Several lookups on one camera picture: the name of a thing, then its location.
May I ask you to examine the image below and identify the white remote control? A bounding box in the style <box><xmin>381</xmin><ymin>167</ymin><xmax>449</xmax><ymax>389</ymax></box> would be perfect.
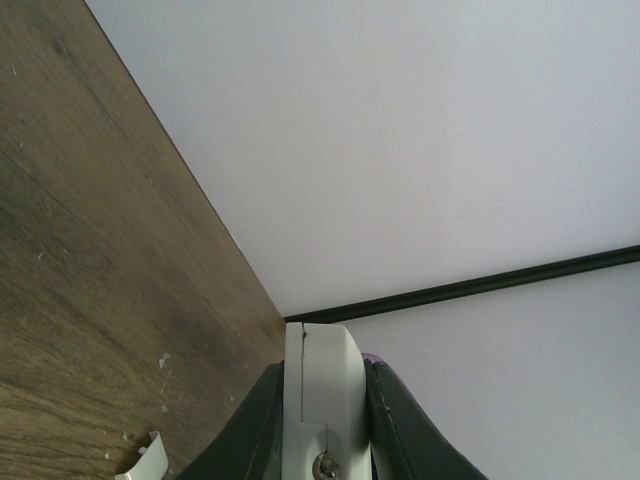
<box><xmin>281</xmin><ymin>323</ymin><xmax>373</xmax><ymax>479</ymax></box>

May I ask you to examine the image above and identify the white battery compartment cover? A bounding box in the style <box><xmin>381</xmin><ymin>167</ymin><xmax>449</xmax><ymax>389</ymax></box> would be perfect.
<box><xmin>114</xmin><ymin>431</ymin><xmax>169</xmax><ymax>480</ymax></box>

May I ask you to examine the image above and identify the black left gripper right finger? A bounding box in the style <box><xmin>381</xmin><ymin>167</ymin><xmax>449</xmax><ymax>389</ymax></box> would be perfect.
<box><xmin>364</xmin><ymin>359</ymin><xmax>486</xmax><ymax>480</ymax></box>

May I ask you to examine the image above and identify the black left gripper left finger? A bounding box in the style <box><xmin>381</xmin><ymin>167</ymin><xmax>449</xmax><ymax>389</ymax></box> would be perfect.
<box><xmin>177</xmin><ymin>362</ymin><xmax>284</xmax><ymax>480</ymax></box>

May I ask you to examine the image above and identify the black right corner frame post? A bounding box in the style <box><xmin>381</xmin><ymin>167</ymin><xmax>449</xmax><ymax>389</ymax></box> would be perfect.
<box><xmin>284</xmin><ymin>245</ymin><xmax>639</xmax><ymax>324</ymax></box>

